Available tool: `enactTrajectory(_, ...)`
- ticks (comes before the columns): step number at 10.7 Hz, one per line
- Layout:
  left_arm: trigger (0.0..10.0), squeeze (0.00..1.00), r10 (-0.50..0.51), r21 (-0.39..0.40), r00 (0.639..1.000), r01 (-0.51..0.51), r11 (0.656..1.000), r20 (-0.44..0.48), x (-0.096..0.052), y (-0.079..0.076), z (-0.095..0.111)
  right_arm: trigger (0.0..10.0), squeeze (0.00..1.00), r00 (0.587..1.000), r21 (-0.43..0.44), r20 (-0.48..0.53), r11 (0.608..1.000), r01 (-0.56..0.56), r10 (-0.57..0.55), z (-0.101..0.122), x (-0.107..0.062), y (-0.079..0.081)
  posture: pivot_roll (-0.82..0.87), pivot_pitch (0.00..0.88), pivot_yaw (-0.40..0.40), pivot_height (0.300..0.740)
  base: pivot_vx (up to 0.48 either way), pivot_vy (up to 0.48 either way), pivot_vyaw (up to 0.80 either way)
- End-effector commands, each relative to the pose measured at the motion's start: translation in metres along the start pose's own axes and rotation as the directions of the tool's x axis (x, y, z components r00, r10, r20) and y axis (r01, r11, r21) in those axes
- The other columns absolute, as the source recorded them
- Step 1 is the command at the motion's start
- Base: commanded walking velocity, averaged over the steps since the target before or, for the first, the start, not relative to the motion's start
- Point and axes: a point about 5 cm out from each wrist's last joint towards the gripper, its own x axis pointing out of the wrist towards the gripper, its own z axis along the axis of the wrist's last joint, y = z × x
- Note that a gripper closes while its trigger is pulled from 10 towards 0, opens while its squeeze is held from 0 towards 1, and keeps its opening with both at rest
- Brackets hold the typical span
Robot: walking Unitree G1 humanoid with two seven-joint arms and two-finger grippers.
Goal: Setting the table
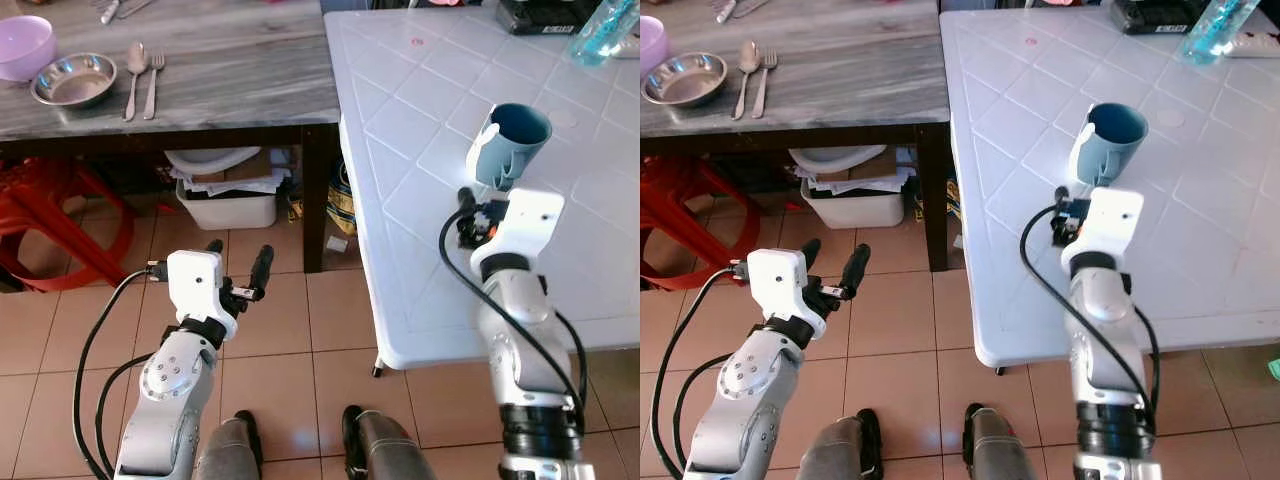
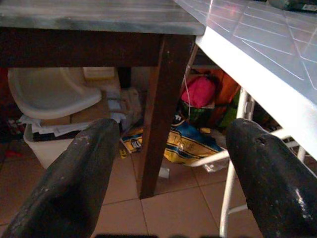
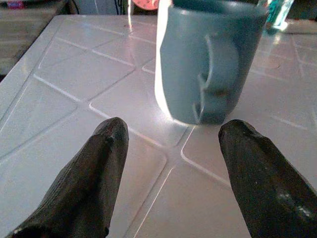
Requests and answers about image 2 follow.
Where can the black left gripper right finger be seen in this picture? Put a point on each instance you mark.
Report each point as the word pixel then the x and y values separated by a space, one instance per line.
pixel 275 183

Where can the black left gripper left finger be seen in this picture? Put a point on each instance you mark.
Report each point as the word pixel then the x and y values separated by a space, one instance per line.
pixel 67 181

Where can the white plastic bin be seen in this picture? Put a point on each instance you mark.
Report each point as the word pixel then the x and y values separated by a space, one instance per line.
pixel 47 148

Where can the brown cardboard box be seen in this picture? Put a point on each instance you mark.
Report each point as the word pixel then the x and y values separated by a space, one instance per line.
pixel 91 111

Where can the white plastic chair seat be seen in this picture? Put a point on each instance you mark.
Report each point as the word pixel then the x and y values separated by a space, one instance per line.
pixel 49 91

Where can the yellow blue plastic bag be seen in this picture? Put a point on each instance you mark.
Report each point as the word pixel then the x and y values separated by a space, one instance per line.
pixel 190 146

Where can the green watermelon print bag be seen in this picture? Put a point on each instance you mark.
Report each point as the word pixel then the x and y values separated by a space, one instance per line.
pixel 198 115

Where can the orange bag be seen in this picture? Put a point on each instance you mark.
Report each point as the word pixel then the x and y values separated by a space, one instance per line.
pixel 226 86

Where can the pink cloth bundle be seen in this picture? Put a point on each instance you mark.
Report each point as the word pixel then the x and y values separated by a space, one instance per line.
pixel 199 91

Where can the white plastic folding table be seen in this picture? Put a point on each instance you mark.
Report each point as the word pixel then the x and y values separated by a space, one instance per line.
pixel 262 62

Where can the dark wooden table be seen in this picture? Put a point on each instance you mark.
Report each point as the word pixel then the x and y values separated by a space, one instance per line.
pixel 153 74

